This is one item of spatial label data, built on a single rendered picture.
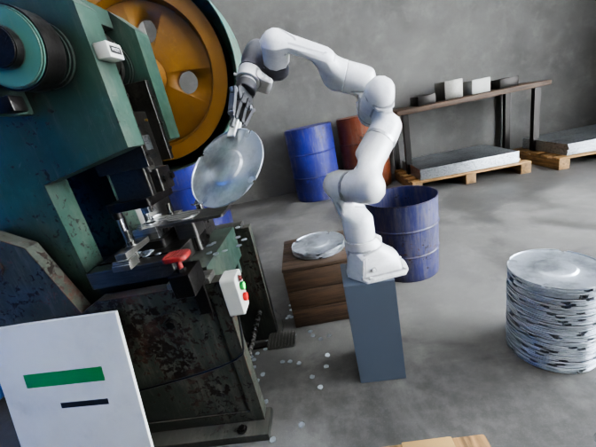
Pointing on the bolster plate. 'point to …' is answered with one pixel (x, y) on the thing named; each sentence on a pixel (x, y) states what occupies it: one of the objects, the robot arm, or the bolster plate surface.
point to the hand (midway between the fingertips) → (234, 129)
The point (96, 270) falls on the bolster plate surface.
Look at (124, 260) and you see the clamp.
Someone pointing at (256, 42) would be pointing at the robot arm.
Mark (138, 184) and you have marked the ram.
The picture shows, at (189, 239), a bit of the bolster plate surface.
